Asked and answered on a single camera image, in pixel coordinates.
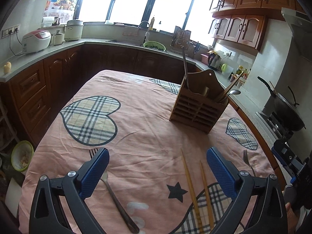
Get metal spoon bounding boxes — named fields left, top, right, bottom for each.
left=222, top=89, right=241, bottom=101

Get person's right hand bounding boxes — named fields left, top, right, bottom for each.
left=283, top=187, right=299, bottom=233

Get green bowl on floor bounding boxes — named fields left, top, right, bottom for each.
left=11, top=141, right=34, bottom=172

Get gas stove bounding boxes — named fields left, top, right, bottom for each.
left=256, top=112, right=293, bottom=141

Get black wok with lid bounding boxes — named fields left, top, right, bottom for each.
left=258, top=76, right=305, bottom=132

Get pink heart-patterned tablecloth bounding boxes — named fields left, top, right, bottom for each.
left=19, top=70, right=273, bottom=233

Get lower wooden base cabinets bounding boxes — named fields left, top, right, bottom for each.
left=0, top=44, right=244, bottom=147

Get condiment bottles group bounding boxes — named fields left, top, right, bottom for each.
left=230, top=66, right=251, bottom=88

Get chopsticks standing in holder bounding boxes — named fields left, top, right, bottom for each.
left=215, top=74, right=243, bottom=103

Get wooden utensil holder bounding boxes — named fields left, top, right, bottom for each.
left=169, top=69, right=229, bottom=134

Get green round lid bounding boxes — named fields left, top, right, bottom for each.
left=221, top=63, right=227, bottom=72

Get white red rice cooker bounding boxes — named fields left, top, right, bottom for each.
left=22, top=30, right=51, bottom=54

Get white electric pot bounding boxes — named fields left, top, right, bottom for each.
left=64, top=19, right=84, bottom=42

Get steel electric kettle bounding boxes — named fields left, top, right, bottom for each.
left=208, top=51, right=221, bottom=70

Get pink container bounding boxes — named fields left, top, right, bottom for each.
left=201, top=53, right=209, bottom=65

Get green colander with vegetables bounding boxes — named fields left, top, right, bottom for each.
left=143, top=41, right=166, bottom=51

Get chrome sink faucet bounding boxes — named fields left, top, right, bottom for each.
left=138, top=20, right=150, bottom=43

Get range hood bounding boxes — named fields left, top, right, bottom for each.
left=281, top=7, right=312, bottom=62

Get dish drying rack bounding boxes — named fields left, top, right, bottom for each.
left=170, top=26, right=200, bottom=58

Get fork with dark handle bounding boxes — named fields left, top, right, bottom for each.
left=88, top=147, right=140, bottom=234

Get dark utensil handle in holder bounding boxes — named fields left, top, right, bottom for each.
left=181, top=46, right=189, bottom=89

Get upper wooden wall cabinets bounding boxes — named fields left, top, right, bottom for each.
left=209, top=0, right=305, bottom=51

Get fruit poster on wall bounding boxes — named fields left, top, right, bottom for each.
left=42, top=0, right=85, bottom=24

